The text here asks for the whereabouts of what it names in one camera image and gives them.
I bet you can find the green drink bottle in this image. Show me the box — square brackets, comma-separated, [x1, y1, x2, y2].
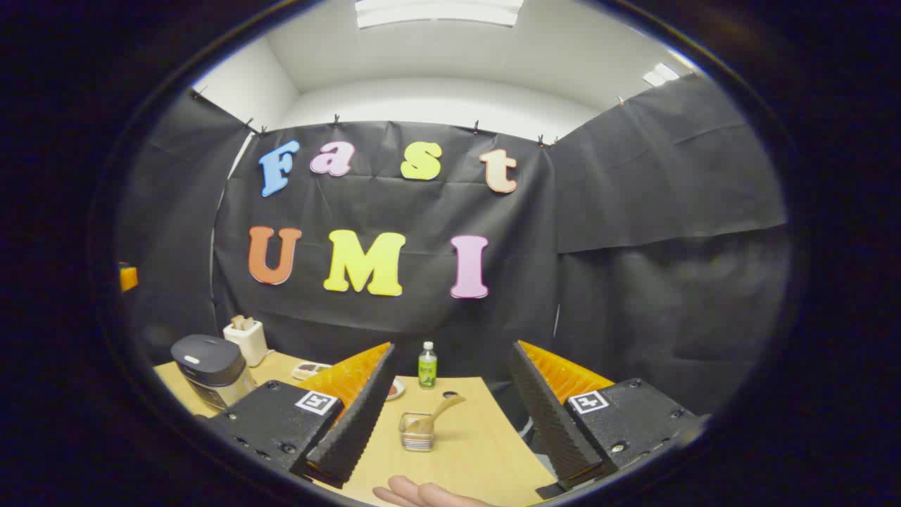
[418, 342, 439, 389]

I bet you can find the black backdrop cloth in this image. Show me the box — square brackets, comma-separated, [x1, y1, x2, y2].
[116, 74, 793, 423]

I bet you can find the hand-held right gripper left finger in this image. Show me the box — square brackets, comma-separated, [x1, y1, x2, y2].
[196, 342, 396, 489]

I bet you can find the white toaster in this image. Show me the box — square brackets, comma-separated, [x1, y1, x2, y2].
[223, 315, 270, 368]

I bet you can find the small ceiling light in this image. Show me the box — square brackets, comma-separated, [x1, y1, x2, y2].
[642, 62, 682, 88]

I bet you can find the wooden spoon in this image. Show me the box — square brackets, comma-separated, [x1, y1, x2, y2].
[407, 394, 467, 434]

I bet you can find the dark grey rice cooker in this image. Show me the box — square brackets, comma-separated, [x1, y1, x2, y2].
[171, 334, 258, 411]

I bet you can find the large ceiling light panel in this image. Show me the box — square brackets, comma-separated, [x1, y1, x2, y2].
[354, 0, 525, 29]

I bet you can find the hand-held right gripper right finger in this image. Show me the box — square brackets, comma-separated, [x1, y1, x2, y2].
[508, 340, 708, 499]

